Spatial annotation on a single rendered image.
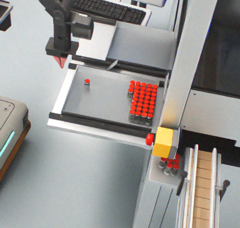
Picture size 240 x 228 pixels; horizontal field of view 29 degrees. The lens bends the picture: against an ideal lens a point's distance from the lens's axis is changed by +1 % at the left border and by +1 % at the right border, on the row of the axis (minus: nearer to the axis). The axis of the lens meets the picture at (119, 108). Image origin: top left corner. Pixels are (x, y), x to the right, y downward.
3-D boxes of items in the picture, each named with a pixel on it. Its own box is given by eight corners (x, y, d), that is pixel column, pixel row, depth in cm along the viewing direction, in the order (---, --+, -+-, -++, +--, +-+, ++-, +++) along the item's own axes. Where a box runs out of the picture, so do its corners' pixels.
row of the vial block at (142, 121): (150, 91, 186) (152, 84, 183) (145, 124, 174) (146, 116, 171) (145, 91, 186) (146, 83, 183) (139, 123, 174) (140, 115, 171)
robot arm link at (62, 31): (56, 10, 149) (50, 19, 145) (77, 14, 149) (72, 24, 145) (56, 27, 154) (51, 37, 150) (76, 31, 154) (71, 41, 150)
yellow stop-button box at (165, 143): (175, 143, 159) (179, 130, 154) (173, 160, 154) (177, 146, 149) (153, 139, 160) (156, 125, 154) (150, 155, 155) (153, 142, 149)
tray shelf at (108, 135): (189, 37, 216) (190, 34, 215) (174, 153, 169) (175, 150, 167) (88, 18, 219) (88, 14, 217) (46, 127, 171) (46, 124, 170)
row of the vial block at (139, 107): (145, 91, 186) (146, 83, 183) (139, 123, 174) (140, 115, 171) (139, 90, 186) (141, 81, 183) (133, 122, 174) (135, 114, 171)
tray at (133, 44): (189, 40, 212) (191, 34, 209) (184, 78, 194) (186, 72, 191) (116, 26, 213) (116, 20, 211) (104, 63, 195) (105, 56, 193)
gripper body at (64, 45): (74, 58, 154) (75, 40, 149) (44, 52, 155) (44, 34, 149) (79, 46, 159) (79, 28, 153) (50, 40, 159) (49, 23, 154)
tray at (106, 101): (158, 86, 189) (159, 80, 186) (150, 134, 171) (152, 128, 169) (77, 71, 190) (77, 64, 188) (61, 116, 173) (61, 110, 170)
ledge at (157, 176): (190, 161, 167) (191, 158, 166) (187, 191, 158) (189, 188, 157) (152, 153, 168) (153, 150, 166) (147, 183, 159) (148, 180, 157)
